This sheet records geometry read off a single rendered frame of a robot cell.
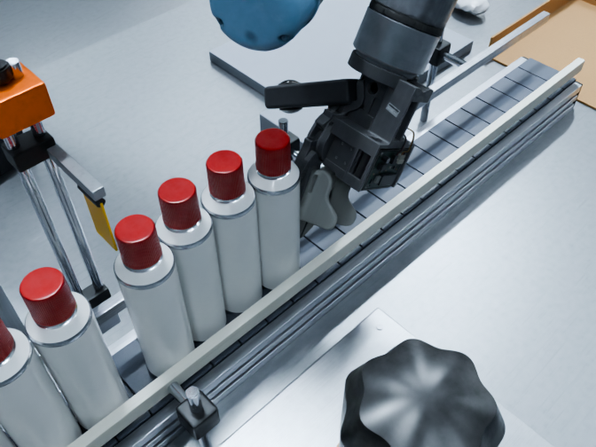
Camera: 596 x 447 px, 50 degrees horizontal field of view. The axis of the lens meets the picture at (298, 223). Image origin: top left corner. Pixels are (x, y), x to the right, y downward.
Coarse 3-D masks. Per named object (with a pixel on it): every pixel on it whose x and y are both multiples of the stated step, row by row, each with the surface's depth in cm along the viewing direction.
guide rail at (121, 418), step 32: (576, 64) 96; (544, 96) 92; (448, 160) 82; (416, 192) 78; (384, 224) 77; (320, 256) 71; (288, 288) 68; (256, 320) 66; (192, 352) 63; (160, 384) 60; (128, 416) 59
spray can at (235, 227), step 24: (216, 168) 56; (240, 168) 56; (216, 192) 57; (240, 192) 58; (216, 216) 58; (240, 216) 58; (216, 240) 61; (240, 240) 61; (240, 264) 63; (240, 288) 66; (240, 312) 69
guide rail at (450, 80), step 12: (528, 24) 95; (540, 24) 97; (516, 36) 93; (492, 48) 91; (504, 48) 92; (468, 60) 88; (480, 60) 89; (456, 72) 87; (468, 72) 88; (432, 84) 85; (444, 84) 85; (432, 96) 84; (108, 300) 61; (120, 300) 61; (96, 312) 60; (108, 312) 61
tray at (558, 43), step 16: (560, 0) 121; (576, 0) 125; (592, 0) 123; (528, 16) 115; (560, 16) 121; (576, 16) 121; (592, 16) 121; (544, 32) 117; (560, 32) 117; (576, 32) 117; (592, 32) 117; (512, 48) 114; (528, 48) 114; (544, 48) 114; (560, 48) 114; (576, 48) 114; (592, 48) 114; (560, 64) 110; (592, 64) 110; (576, 80) 107; (592, 80) 107; (592, 96) 104
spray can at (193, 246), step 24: (168, 192) 54; (192, 192) 54; (168, 216) 54; (192, 216) 55; (168, 240) 56; (192, 240) 56; (192, 264) 57; (216, 264) 61; (192, 288) 60; (216, 288) 62; (192, 312) 63; (216, 312) 65; (192, 336) 66
